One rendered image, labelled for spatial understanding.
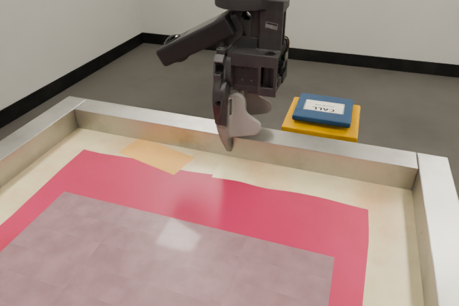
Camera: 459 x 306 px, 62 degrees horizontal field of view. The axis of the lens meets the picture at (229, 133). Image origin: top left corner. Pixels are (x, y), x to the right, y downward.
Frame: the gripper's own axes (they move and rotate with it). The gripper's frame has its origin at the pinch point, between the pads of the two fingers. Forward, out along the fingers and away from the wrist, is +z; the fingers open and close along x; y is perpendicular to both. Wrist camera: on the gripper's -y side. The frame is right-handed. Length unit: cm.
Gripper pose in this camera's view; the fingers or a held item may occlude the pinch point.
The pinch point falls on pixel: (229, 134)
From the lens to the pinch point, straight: 56.3
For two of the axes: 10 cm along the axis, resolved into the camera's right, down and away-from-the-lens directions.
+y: 9.5, 1.6, -2.7
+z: 0.1, 8.5, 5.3
